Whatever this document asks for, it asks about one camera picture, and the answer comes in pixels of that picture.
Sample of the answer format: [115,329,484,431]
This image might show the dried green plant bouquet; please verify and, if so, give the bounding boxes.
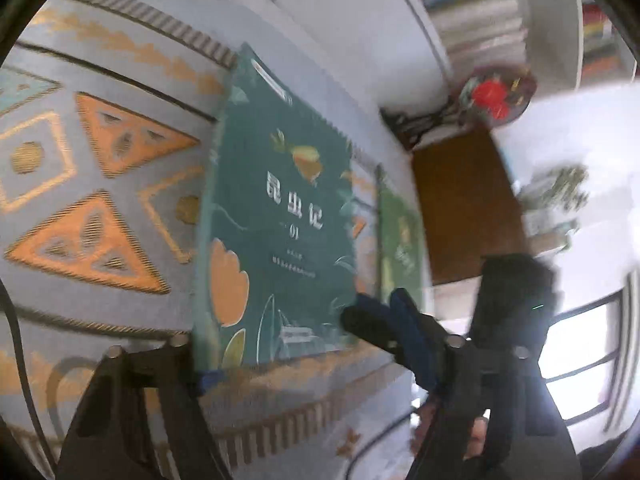
[520,165,588,211]

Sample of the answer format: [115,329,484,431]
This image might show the round embroidered screen ornament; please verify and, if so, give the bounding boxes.
[380,65,538,151]

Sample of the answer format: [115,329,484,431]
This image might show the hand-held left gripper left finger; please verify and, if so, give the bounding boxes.
[55,335,233,480]

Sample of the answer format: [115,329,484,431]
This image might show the green leafy cover book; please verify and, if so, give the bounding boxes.
[376,165,426,311]

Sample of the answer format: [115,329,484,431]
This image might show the black cable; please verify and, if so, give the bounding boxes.
[0,280,57,480]
[345,412,418,480]

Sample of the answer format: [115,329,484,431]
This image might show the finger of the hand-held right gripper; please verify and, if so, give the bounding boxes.
[340,294,403,360]

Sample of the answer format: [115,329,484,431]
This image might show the row of colourful shelf books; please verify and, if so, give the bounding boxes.
[580,2,626,81]

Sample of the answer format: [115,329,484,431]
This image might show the person's right hand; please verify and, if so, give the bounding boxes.
[414,399,490,462]

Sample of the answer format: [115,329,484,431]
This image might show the dark teal book orange flowers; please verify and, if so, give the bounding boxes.
[191,42,361,373]

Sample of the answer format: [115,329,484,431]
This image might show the brown wooden cabinet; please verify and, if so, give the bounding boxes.
[410,125,531,288]

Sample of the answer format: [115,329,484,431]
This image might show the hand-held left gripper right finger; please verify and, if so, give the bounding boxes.
[389,287,583,480]

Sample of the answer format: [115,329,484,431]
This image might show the patterned blue orange mat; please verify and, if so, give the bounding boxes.
[0,0,436,480]

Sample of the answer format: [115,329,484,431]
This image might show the black window frame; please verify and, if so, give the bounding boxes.
[542,260,640,441]

